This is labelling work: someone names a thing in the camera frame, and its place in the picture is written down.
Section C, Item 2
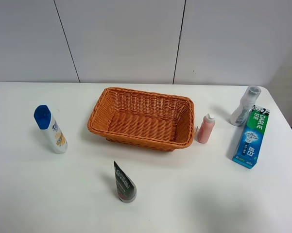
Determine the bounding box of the clear grey-capped bottle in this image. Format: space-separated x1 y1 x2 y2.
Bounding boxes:
230 86 261 126

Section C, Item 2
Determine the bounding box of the orange wicker basket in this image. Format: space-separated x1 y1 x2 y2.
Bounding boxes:
87 87 194 151

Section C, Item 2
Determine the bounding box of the green blue toothpaste box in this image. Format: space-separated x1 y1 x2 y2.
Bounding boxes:
232 105 270 169

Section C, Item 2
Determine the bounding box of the pink bottle white cap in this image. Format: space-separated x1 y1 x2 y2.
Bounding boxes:
197 114 215 144

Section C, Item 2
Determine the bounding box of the black face wash tube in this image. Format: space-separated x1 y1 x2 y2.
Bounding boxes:
114 161 137 203

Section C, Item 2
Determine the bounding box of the white shampoo bottle blue cap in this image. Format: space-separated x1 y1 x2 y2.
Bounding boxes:
34 105 68 154

